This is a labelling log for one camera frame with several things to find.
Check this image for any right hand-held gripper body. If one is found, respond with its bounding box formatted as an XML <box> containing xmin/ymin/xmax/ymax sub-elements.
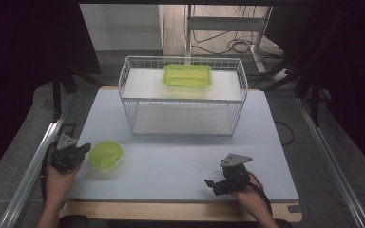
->
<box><xmin>219</xmin><ymin>153</ymin><xmax>254</xmax><ymax>196</ymax></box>

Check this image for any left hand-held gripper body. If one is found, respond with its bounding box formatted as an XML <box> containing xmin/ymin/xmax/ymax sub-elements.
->
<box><xmin>50</xmin><ymin>133</ymin><xmax>86</xmax><ymax>175</ymax></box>

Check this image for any green round plastic container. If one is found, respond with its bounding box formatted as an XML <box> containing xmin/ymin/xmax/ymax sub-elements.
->
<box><xmin>88</xmin><ymin>140</ymin><xmax>125</xmax><ymax>171</ymax></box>

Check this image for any white wire shelf rack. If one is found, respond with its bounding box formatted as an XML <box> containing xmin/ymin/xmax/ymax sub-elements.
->
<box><xmin>118</xmin><ymin>55</ymin><xmax>249</xmax><ymax>138</ymax></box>

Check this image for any green rectangular plastic container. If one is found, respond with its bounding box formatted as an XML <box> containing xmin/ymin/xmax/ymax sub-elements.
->
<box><xmin>163</xmin><ymin>63</ymin><xmax>214</xmax><ymax>89</ymax></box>

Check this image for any person's left hand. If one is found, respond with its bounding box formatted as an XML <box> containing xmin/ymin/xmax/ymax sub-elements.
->
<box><xmin>44</xmin><ymin>161</ymin><xmax>84</xmax><ymax>204</ymax></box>

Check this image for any wooden table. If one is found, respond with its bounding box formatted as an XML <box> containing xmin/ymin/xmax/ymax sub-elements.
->
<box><xmin>49</xmin><ymin>85</ymin><xmax>304</xmax><ymax>223</ymax></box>

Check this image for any black metal stand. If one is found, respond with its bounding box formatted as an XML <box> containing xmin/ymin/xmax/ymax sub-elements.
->
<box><xmin>261</xmin><ymin>55</ymin><xmax>324</xmax><ymax>128</ymax></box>
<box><xmin>50</xmin><ymin>61</ymin><xmax>105</xmax><ymax>124</ymax></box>

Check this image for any white power strip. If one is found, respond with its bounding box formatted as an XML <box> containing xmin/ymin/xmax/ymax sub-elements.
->
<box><xmin>271</xmin><ymin>67</ymin><xmax>290</xmax><ymax>83</ymax></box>

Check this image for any white cabinet panel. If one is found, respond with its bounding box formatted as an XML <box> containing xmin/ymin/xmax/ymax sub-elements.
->
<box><xmin>79</xmin><ymin>3</ymin><xmax>165</xmax><ymax>52</ymax></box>

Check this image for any black floor frame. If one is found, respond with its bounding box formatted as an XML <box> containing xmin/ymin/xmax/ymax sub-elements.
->
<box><xmin>58</xmin><ymin>123</ymin><xmax>78</xmax><ymax>138</ymax></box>

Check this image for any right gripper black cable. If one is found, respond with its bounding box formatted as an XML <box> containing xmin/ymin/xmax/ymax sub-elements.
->
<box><xmin>246</xmin><ymin>171</ymin><xmax>274</xmax><ymax>217</ymax></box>

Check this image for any aluminium floor rail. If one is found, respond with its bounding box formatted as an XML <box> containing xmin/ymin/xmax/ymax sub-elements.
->
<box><xmin>295</xmin><ymin>95</ymin><xmax>365</xmax><ymax>228</ymax></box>
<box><xmin>0</xmin><ymin>94</ymin><xmax>74</xmax><ymax>228</ymax></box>

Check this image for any black floor cable loop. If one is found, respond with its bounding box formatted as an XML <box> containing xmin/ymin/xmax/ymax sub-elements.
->
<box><xmin>273</xmin><ymin>120</ymin><xmax>296</xmax><ymax>147</ymax></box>

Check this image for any tangle of black floor cables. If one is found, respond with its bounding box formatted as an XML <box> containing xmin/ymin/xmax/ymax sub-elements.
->
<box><xmin>191</xmin><ymin>6</ymin><xmax>284</xmax><ymax>59</ymax></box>

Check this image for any white metal desk frame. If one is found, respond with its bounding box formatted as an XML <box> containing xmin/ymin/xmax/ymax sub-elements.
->
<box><xmin>184</xmin><ymin>4</ymin><xmax>274</xmax><ymax>74</ymax></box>

